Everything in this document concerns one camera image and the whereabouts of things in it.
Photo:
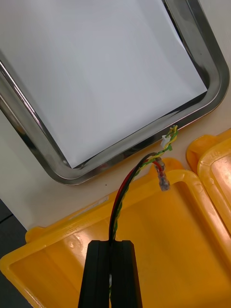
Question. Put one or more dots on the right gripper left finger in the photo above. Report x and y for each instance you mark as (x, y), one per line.
(97, 276)

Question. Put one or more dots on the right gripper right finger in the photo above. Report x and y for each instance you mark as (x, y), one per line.
(125, 276)

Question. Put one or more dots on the yellow-orange plastic bin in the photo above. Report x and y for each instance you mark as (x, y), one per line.
(168, 240)
(216, 168)

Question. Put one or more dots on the white sheet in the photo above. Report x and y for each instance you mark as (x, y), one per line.
(96, 72)

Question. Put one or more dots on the steel tray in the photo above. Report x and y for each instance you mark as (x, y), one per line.
(213, 72)

